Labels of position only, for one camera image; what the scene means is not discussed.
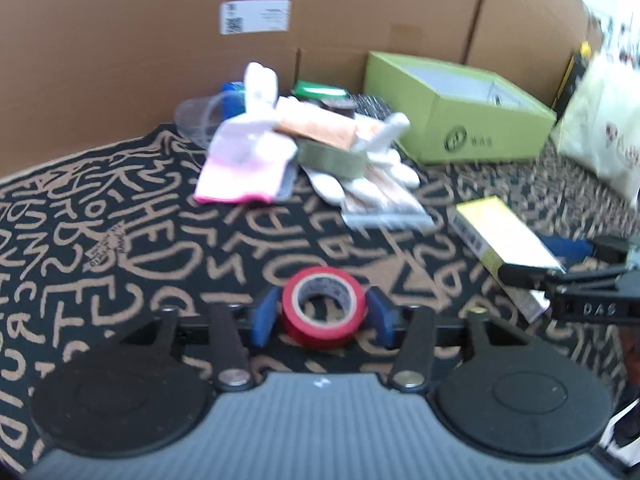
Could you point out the clear packet of wooden sticks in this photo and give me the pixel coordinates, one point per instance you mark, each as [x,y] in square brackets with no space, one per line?
[390,205]

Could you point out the white shipping label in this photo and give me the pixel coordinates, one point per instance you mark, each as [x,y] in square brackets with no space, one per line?
[255,16]

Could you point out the green cardboard box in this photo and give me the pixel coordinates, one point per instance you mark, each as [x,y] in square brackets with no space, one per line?
[475,130]

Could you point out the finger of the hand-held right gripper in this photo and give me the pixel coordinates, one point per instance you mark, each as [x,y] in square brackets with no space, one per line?
[565,248]
[525,276]

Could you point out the blue printed pack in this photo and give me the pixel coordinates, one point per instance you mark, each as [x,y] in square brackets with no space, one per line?
[232,102]

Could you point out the white plastic bag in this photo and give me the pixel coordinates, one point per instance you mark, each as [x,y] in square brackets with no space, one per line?
[600,125]

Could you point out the white glove with pink cuff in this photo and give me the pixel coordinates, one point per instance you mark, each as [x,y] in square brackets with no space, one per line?
[240,160]

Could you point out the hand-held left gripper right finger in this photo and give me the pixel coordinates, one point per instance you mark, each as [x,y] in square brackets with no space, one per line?
[382,317]

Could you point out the small green box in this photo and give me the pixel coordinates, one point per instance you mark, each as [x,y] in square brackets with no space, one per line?
[320,90]

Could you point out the yellow and white box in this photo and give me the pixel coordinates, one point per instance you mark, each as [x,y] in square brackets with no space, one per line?
[500,235]

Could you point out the red tape roll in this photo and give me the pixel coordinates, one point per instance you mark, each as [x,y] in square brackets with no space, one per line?
[325,332]

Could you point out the black and yellow package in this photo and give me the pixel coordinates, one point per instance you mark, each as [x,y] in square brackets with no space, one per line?
[570,75]

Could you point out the clear plastic cup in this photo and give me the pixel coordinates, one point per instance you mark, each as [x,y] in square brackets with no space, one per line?
[197,117]

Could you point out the peach and white box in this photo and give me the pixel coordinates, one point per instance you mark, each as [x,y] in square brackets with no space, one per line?
[320,130]

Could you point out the large cardboard sheet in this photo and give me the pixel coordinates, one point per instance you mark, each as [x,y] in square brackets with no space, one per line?
[125,60]

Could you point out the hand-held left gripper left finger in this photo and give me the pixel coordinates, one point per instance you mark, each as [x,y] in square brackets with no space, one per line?
[264,317]

